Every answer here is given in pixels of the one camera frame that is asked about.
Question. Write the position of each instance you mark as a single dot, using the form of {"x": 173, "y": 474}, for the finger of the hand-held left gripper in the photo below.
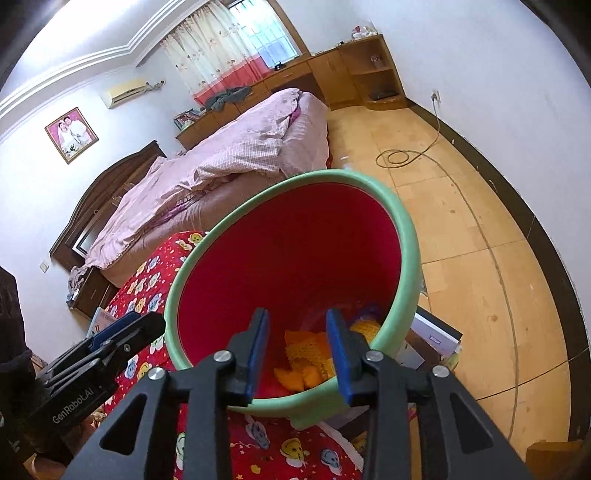
{"x": 115, "y": 327}
{"x": 143, "y": 332}

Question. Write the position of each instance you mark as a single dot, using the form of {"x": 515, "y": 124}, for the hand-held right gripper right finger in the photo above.
{"x": 339, "y": 355}

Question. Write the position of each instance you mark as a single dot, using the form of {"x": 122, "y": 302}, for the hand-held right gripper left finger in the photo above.
{"x": 258, "y": 355}

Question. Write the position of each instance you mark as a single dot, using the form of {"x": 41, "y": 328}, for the orange peel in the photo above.
{"x": 313, "y": 378}

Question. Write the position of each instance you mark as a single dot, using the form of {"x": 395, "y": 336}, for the yellow mesh sponge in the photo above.
{"x": 304, "y": 346}

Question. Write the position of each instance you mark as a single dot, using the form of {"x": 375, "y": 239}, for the orange bread toy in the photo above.
{"x": 288, "y": 378}

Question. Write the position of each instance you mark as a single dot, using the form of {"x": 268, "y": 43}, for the green bucket with red inside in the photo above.
{"x": 295, "y": 249}

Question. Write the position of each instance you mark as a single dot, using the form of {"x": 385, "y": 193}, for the person's left forearm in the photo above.
{"x": 11, "y": 323}

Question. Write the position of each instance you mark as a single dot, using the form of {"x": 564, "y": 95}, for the white striped box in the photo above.
{"x": 102, "y": 321}

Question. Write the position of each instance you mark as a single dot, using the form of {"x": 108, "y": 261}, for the dark wooden nightstand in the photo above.
{"x": 97, "y": 290}

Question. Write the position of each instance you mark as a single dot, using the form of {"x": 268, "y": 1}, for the clothes on nightstand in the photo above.
{"x": 76, "y": 281}

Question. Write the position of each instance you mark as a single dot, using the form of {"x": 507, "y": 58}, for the white cardboard box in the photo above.
{"x": 436, "y": 334}

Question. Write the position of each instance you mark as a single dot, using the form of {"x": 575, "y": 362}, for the red flower printed blanket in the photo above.
{"x": 277, "y": 457}

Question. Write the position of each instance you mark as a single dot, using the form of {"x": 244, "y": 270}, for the dark wooden headboard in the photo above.
{"x": 92, "y": 203}

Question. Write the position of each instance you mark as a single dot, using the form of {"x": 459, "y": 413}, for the pink duvet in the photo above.
{"x": 207, "y": 170}

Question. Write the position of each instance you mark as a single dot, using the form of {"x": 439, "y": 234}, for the wooden bed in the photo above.
{"x": 304, "y": 143}

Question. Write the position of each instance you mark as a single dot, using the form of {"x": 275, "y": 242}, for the books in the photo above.
{"x": 187, "y": 120}

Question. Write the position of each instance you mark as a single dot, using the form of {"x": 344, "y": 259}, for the brown cardboard box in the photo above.
{"x": 554, "y": 461}

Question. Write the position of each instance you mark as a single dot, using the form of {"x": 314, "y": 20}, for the grey clothes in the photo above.
{"x": 228, "y": 98}

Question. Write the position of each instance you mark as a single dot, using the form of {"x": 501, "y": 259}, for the long wooden cabinet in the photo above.
{"x": 337, "y": 69}

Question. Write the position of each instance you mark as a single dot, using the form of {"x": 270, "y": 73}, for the white and red curtain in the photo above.
{"x": 207, "y": 50}

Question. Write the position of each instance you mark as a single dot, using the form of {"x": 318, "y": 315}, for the window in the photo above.
{"x": 268, "y": 32}

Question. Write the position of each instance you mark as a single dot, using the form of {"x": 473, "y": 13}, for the bottles on cabinet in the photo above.
{"x": 364, "y": 32}

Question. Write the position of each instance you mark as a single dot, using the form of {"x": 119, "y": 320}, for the light switch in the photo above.
{"x": 44, "y": 266}

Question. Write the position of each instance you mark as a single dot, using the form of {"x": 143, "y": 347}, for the framed wall photo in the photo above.
{"x": 71, "y": 134}

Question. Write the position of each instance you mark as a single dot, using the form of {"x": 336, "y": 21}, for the wall air conditioner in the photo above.
{"x": 124, "y": 92}

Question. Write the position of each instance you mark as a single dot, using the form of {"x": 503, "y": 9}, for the wall socket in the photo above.
{"x": 435, "y": 96}

